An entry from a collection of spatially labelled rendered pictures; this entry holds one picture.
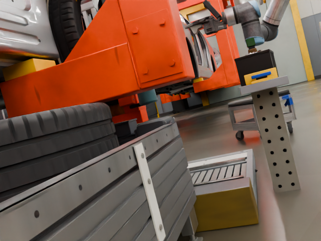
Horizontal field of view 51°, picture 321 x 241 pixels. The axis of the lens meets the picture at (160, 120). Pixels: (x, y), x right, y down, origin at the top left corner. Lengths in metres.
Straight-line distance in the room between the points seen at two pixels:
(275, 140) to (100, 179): 0.97
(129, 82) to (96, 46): 0.17
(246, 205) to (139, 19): 0.69
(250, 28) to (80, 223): 1.45
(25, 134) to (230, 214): 0.74
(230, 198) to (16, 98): 0.83
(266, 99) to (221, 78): 3.87
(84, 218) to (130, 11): 0.77
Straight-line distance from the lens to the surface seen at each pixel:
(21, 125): 0.71
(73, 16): 1.53
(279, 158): 1.43
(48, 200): 0.44
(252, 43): 1.66
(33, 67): 1.29
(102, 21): 1.17
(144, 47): 1.09
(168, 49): 1.07
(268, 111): 1.40
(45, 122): 0.73
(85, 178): 0.52
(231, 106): 2.90
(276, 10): 1.87
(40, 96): 1.26
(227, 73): 5.25
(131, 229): 0.64
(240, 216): 1.19
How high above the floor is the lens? 0.45
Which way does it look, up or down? 2 degrees down
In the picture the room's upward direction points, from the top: 14 degrees counter-clockwise
